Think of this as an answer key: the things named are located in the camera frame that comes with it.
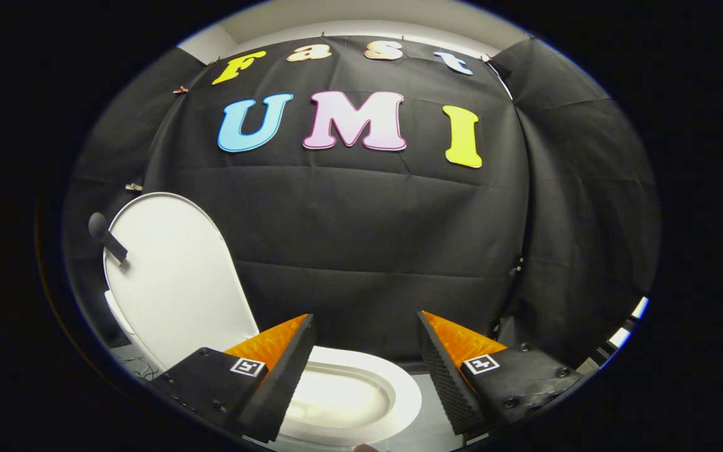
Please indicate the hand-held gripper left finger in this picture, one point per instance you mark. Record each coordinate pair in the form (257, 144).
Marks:
(283, 383)

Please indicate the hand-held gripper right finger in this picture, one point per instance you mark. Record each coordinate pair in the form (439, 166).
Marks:
(446, 389)

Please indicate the white toilet lid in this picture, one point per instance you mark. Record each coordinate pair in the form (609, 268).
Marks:
(173, 282)

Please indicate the black lid pull tab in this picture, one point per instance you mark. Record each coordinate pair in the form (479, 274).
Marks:
(109, 242)

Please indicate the white toilet seat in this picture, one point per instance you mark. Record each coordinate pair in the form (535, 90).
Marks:
(408, 395)

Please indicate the white toilet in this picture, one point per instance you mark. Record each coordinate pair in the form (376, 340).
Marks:
(342, 398)

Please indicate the black backdrop cloth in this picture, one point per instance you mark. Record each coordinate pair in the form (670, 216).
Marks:
(368, 238)

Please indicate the white black striped board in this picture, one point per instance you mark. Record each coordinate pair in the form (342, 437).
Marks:
(619, 336)

